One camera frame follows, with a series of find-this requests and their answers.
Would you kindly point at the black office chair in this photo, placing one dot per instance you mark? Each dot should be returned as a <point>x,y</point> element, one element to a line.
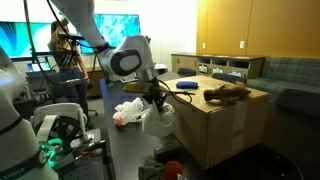
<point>186,72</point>

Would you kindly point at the green plaid sofa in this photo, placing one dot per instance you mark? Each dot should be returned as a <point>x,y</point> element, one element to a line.
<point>292,82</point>

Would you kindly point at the low wooden shelf cabinet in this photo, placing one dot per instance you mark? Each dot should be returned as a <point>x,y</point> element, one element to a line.
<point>242,66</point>

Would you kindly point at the brown plush moose toy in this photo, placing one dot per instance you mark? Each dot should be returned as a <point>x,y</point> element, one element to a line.
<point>227,93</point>

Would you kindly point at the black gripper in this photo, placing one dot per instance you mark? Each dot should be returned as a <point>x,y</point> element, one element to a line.
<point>149,92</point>

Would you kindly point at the red and green plush radish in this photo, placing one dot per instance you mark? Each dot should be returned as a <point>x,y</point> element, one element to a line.
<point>153,170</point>

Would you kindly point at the white knitted cloth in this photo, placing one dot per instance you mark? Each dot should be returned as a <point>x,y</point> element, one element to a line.
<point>159,124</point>

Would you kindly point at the blue flat pouch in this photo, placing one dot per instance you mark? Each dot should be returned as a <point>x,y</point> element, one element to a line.
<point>187,85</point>

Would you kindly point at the white robot base unit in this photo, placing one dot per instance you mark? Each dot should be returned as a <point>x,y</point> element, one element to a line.
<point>60,129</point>

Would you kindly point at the large cardboard box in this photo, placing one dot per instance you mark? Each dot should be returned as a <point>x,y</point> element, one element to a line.
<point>214,131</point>

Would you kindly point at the woman in dark clothes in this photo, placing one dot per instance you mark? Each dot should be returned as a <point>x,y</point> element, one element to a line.
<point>70,66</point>

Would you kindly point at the white plastic bag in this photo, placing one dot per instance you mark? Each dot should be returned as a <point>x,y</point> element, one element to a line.
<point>128,112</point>

